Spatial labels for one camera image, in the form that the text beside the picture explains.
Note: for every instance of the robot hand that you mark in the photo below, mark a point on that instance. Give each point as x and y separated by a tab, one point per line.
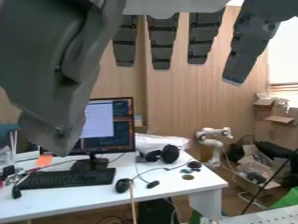
44	66

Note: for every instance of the green bag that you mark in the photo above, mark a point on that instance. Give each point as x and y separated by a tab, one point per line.
286	203

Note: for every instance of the white desk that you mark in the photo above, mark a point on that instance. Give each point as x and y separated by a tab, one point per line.
88	200

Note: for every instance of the open cardboard box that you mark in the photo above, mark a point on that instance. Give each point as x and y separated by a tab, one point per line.
248	181

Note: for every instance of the small black gadget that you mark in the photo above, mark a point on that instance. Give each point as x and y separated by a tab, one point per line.
16	192

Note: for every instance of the black headphones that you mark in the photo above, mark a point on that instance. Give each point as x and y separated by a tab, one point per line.
170	153

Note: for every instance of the small white jointed device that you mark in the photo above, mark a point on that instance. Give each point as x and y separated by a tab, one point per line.
213	143

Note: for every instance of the computer monitor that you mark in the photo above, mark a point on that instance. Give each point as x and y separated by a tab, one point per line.
110	126

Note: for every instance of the orange sticky note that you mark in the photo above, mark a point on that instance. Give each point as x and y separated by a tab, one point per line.
44	160

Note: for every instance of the thin stick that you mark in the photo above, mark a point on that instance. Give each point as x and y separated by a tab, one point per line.
133	206

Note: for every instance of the white plastic bag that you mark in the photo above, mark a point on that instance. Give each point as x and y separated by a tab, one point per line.
150	141

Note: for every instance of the black keyboard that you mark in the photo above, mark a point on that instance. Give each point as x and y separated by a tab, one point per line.
67	178

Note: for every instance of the black mouse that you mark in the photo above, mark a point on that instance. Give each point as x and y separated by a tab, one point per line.
122	186

